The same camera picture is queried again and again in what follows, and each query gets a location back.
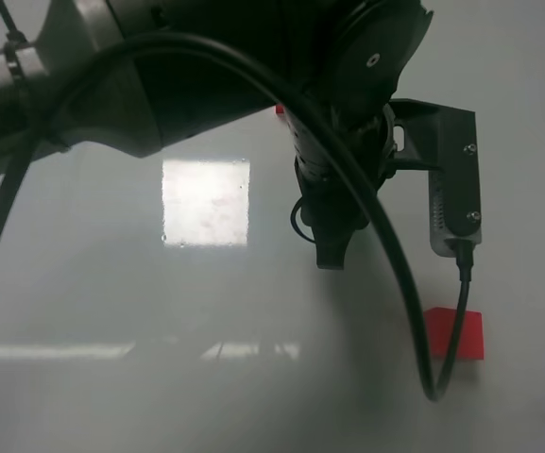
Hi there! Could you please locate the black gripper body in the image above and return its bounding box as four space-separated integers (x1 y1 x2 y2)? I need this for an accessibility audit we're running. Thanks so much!
283 95 395 231

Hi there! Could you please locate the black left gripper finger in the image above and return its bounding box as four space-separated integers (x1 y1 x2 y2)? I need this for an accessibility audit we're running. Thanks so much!
313 227 355 270

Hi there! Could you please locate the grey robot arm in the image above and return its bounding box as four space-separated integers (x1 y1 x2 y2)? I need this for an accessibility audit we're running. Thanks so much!
0 1 433 270

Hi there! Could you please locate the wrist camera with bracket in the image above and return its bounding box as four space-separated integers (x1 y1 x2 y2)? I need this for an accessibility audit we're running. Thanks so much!
384 99 482 258

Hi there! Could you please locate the black camera cable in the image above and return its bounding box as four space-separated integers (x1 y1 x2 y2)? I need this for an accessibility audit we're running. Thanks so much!
0 33 475 403

